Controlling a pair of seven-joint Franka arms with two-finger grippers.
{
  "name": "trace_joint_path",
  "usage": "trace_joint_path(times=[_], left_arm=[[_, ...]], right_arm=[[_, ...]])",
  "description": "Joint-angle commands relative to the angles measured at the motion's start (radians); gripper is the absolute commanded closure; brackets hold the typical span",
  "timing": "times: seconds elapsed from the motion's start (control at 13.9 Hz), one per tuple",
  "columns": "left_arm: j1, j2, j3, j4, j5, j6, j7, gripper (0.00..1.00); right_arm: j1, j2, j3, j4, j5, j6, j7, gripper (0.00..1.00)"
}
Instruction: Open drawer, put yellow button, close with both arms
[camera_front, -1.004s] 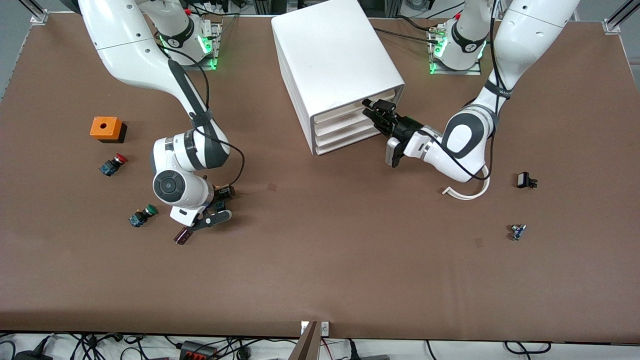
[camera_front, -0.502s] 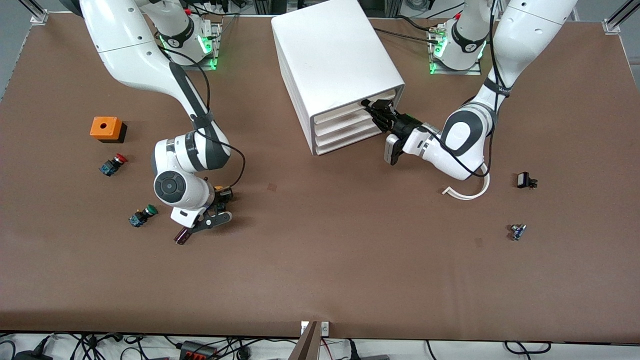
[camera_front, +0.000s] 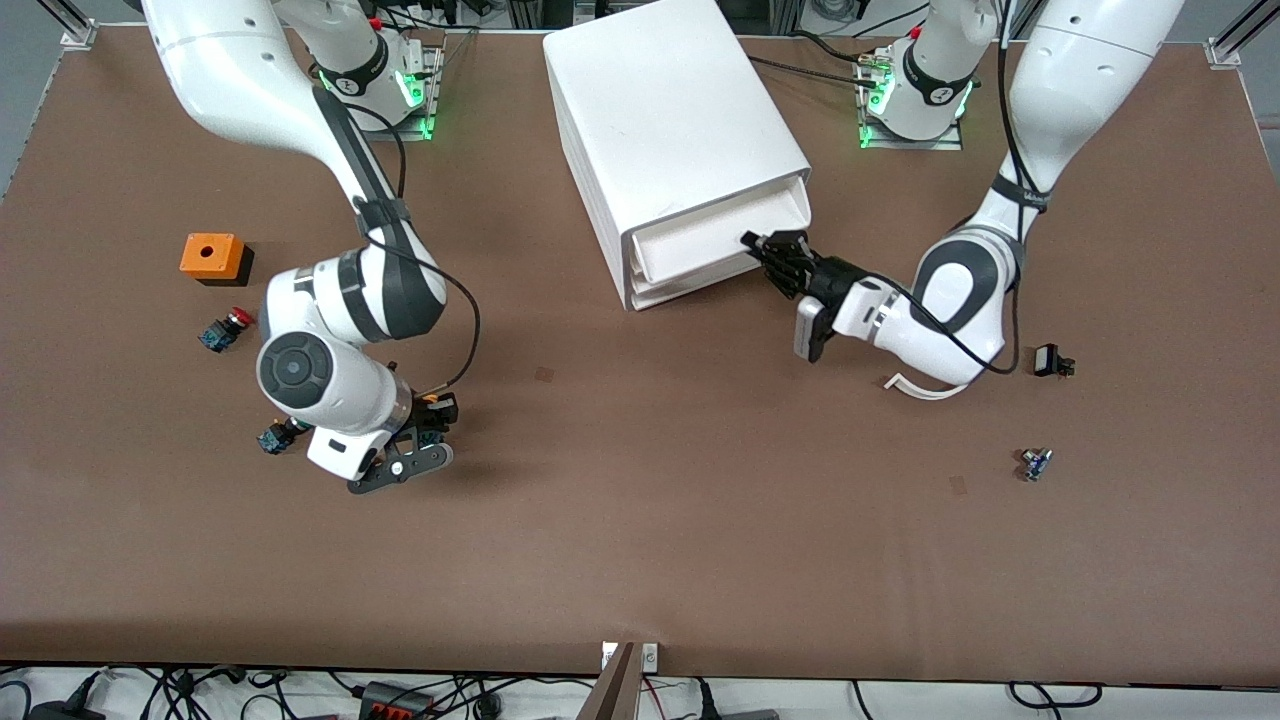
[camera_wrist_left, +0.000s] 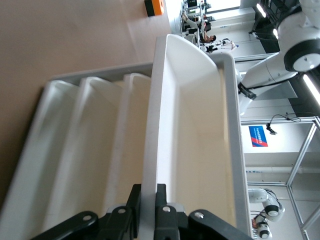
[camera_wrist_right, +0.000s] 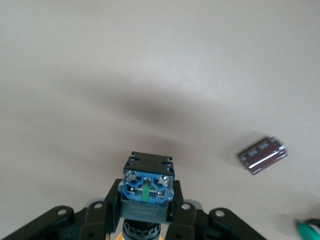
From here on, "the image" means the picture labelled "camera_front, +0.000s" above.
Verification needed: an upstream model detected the red push button switch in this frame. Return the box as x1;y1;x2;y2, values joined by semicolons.
198;307;257;353

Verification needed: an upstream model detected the orange box with hole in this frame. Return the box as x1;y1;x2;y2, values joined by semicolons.
180;233;255;288

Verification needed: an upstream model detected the white curved plastic strip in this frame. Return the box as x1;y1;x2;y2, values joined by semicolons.
882;372;969;401

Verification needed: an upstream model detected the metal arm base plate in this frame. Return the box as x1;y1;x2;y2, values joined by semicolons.
365;45;444;142
858;50;966;151

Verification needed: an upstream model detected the aluminium frame corner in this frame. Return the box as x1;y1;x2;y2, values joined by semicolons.
1205;0;1280;69
38;0;98;49

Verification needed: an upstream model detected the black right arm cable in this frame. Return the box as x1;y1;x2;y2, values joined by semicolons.
340;100;483;396

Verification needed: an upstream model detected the black orange power strip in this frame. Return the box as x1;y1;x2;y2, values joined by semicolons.
360;682;437;720

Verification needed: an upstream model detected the wooden post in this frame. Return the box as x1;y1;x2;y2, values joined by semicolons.
578;642;641;720

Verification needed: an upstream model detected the green push button switch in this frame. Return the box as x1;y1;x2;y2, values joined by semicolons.
258;418;313;456

